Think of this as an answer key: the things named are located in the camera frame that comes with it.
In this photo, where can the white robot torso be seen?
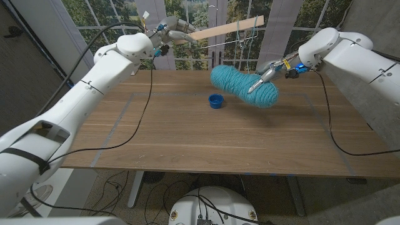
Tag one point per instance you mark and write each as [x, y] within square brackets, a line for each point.
[215, 203]

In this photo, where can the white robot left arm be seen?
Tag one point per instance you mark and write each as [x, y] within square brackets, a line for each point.
[68, 109]

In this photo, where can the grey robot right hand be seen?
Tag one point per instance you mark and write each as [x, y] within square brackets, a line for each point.
[268, 73]

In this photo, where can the grey table leg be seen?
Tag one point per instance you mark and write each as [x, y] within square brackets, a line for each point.
[297, 197]

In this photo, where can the dark perforated partition panel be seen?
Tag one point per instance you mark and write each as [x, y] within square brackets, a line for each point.
[25, 78]

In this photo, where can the teal yarn skein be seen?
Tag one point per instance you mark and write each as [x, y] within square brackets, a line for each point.
[243, 84]

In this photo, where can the printed window backdrop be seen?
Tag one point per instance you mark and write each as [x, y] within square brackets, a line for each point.
[93, 12]

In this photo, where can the blue plastic cup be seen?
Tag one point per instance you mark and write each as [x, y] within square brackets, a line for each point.
[216, 101]

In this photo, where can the white table leg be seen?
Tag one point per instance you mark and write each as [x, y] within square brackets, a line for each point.
[136, 190]

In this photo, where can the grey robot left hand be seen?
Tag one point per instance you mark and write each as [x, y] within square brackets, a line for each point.
[172, 31]

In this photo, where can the wooden bar clothes hanger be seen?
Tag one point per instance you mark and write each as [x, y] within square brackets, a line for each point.
[225, 28]

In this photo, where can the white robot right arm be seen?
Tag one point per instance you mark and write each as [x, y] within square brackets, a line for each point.
[353, 59]

